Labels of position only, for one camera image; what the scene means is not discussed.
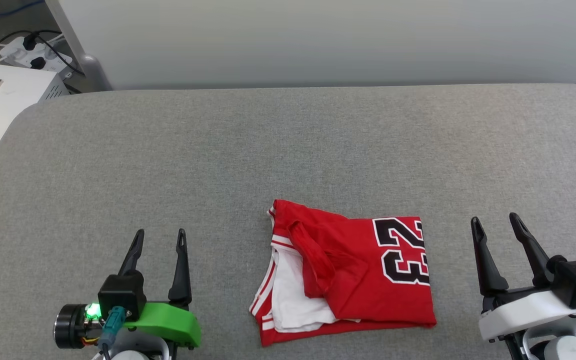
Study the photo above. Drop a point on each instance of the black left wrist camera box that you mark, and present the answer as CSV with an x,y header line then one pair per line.
x,y
122,292

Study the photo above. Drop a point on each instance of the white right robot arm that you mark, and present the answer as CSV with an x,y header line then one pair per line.
x,y
553,345

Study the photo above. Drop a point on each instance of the white power strip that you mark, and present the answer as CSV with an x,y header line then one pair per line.
x,y
18,55

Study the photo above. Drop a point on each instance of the grey partition foot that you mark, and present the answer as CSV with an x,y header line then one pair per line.
x,y
93,72

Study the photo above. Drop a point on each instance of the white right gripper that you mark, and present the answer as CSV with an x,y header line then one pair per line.
x,y
528,312

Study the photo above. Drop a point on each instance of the red and white jersey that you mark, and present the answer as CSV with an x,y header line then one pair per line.
x,y
358,280

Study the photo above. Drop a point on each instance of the white equipment box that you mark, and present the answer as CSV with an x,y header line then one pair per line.
x,y
13,100

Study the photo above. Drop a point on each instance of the white partition panel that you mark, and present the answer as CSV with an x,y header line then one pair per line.
x,y
318,40

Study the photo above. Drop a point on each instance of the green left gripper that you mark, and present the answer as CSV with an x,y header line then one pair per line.
x,y
168,322

